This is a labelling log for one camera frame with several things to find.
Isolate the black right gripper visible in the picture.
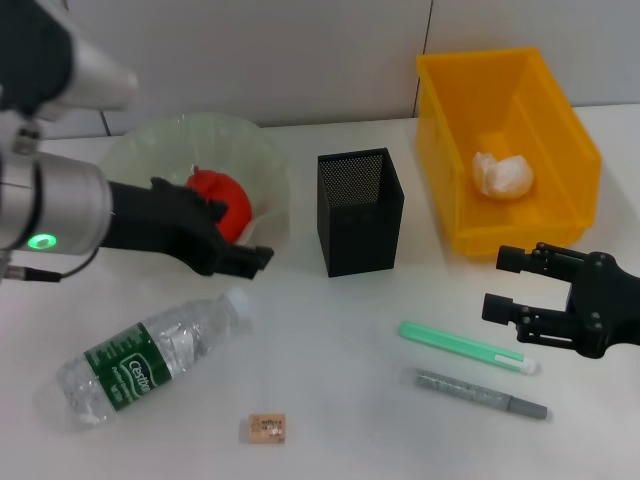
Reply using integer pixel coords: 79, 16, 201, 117
481, 242, 640, 360

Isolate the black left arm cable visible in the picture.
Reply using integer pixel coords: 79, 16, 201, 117
0, 248, 101, 284

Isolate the white paper ball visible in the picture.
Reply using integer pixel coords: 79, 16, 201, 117
472, 151, 535, 200

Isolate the clear green-label water bottle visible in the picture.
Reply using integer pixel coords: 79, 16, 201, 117
32, 287, 251, 434

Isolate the small tan eraser block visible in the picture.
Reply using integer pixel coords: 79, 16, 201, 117
248, 413, 288, 445

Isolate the red-orange toy orange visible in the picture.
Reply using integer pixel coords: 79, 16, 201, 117
184, 167, 253, 245

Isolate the pale green glass fruit plate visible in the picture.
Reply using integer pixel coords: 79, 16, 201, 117
102, 113, 291, 252

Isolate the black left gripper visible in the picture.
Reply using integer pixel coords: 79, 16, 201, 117
102, 176, 276, 279

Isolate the yellow plastic bin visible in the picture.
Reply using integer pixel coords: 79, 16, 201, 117
415, 47, 603, 259

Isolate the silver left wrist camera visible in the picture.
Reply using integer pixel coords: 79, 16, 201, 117
0, 0, 140, 115

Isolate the grey marker pen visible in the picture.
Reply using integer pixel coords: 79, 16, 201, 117
412, 368, 550, 421

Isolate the mint green pen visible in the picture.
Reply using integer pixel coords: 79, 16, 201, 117
398, 321, 543, 377

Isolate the black mesh pen holder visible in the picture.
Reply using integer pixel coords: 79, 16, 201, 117
316, 147, 405, 279

